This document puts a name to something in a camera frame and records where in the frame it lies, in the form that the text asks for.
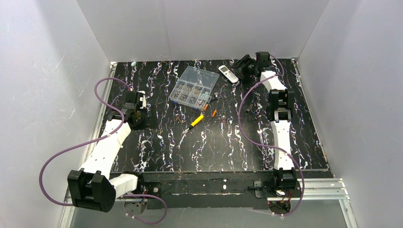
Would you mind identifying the clear plastic parts organizer box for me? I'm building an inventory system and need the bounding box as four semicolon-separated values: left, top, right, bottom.
169;66;219;111

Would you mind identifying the small grey metal bar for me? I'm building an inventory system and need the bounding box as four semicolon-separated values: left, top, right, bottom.
246;104;254;113

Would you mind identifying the white remote control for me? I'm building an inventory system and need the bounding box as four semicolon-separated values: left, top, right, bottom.
218;65;239;84

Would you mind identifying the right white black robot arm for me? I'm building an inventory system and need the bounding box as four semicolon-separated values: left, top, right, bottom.
232;51;297;191

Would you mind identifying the yellow handled screwdriver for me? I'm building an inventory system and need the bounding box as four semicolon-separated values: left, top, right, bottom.
182;114;204;136

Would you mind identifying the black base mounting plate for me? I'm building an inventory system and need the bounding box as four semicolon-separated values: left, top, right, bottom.
134;171;301;209

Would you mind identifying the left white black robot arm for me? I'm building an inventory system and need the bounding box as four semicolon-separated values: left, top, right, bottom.
67;91;157;212

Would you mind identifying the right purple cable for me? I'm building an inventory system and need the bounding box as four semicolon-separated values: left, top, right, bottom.
238;54;306;219

